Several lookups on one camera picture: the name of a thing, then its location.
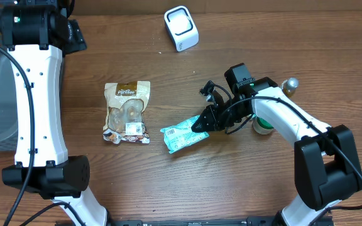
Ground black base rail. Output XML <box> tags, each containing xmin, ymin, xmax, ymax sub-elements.
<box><xmin>112</xmin><ymin>217</ymin><xmax>274</xmax><ymax>226</ymax></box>

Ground yellow oil bottle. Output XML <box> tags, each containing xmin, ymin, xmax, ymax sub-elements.
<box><xmin>281</xmin><ymin>77</ymin><xmax>299</xmax><ymax>98</ymax></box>

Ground green lid jar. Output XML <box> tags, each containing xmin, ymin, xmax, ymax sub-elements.
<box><xmin>252</xmin><ymin>117</ymin><xmax>274</xmax><ymax>135</ymax></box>

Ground white barcode scanner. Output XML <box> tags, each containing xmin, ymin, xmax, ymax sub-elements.
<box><xmin>163</xmin><ymin>6</ymin><xmax>199</xmax><ymax>52</ymax></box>

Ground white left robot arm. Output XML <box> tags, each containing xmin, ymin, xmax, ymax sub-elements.
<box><xmin>0</xmin><ymin>0</ymin><xmax>109</xmax><ymax>225</ymax></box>

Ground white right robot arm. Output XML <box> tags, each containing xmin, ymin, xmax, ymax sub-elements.
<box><xmin>192</xmin><ymin>63</ymin><xmax>362</xmax><ymax>225</ymax></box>

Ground brown white snack bag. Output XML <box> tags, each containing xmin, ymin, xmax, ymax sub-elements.
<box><xmin>102</xmin><ymin>81</ymin><xmax>151</xmax><ymax>144</ymax></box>

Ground teal snack packet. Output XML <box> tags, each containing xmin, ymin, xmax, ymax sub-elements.
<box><xmin>160</xmin><ymin>116</ymin><xmax>209</xmax><ymax>154</ymax></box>

